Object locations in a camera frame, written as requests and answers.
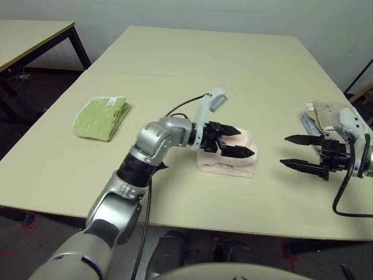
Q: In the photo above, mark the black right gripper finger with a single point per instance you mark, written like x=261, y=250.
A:
x=303, y=167
x=304, y=140

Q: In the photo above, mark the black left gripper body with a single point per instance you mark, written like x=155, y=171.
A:
x=208, y=137

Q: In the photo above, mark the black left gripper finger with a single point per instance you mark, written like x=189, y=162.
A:
x=230, y=130
x=237, y=152

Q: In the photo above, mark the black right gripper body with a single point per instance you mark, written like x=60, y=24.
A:
x=335, y=154

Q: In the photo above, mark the pink towel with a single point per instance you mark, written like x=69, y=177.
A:
x=227, y=170

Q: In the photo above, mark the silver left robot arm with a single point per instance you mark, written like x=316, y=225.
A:
x=157, y=137

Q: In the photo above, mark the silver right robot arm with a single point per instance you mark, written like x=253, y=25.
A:
x=369, y=160

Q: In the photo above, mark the beige towel with white trim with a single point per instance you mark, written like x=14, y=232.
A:
x=323, y=112

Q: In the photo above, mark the green towel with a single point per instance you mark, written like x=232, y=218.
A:
x=96, y=119

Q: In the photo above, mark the black tripod stand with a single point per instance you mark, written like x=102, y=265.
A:
x=358, y=77

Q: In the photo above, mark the black table base bar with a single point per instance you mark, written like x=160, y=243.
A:
x=320, y=248

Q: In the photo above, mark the black right robot foot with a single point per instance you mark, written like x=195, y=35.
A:
x=236, y=249

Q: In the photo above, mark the black robot foot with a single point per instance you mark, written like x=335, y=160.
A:
x=169, y=251
x=236, y=249

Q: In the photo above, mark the black left robot foot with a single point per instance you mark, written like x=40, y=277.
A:
x=169, y=251

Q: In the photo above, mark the grey robot torso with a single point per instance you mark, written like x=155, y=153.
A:
x=233, y=272

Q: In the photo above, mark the beige side table black legs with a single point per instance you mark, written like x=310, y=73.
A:
x=29, y=38

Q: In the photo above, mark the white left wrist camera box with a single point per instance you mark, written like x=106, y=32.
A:
x=217, y=99

